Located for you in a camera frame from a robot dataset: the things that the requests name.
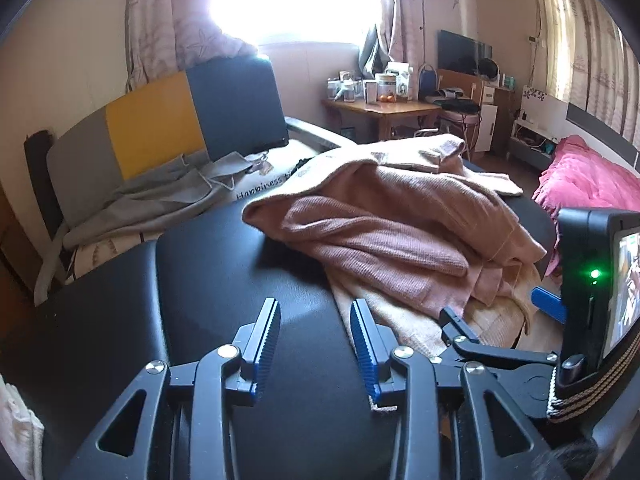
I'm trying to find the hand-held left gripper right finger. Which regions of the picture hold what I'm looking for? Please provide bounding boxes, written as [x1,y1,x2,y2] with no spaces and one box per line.
[349,299,571,480]

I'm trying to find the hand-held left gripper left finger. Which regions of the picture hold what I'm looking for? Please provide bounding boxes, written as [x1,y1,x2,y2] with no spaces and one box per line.
[60,297,282,480]

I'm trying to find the pink patterned curtain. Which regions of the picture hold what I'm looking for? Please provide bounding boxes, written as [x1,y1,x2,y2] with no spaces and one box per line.
[380,0,426,66]
[125,0,258,91]

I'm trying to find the wooden desk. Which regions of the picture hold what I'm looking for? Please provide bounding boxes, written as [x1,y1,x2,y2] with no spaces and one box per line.
[322,95,443,143]

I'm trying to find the brown wooden cabinet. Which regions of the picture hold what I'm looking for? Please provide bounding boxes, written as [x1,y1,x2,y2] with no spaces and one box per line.
[0,180,56,321]

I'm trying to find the magenta blanket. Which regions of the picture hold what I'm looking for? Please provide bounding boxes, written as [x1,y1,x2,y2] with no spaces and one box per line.
[532,135,640,281]

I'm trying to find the striped wrist strap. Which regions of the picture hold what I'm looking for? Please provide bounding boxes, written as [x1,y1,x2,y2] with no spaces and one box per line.
[546,355,618,422]

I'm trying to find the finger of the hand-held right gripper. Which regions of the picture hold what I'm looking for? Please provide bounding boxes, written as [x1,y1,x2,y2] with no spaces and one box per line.
[430,307,558,368]
[531,286,568,325]

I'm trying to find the white cloth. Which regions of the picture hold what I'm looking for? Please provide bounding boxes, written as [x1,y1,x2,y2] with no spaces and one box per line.
[0,382,46,480]

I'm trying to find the person's right forearm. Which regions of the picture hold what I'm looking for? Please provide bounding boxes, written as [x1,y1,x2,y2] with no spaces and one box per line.
[530,400,640,480]

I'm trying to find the grey yellow blue sofa backrest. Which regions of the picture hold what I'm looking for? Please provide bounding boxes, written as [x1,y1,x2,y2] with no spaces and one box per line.
[46,52,290,231]

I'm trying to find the black monitor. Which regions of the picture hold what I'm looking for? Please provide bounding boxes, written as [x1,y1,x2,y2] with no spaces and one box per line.
[437,30,493,76]

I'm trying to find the clear jar with oranges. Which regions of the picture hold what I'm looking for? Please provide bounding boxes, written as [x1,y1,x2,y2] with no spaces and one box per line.
[375,74,399,103]

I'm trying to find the striped beige curtain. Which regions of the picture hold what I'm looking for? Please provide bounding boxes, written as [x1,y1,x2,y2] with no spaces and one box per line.
[537,0,640,156]

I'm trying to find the white low shelf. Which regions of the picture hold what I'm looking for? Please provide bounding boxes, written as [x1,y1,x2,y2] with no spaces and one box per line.
[510,85,568,161]

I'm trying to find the dusty rose ribbed sweater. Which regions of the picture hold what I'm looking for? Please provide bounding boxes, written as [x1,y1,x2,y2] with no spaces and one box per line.
[242,162,548,306]

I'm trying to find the grey garment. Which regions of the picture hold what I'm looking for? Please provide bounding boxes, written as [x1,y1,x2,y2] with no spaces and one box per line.
[62,150,273,251]

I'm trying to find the white cabinet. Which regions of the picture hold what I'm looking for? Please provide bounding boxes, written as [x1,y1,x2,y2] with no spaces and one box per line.
[472,85,516,153]

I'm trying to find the pale pink knit sweater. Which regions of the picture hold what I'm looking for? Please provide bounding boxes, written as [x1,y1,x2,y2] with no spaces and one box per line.
[295,134,524,198]

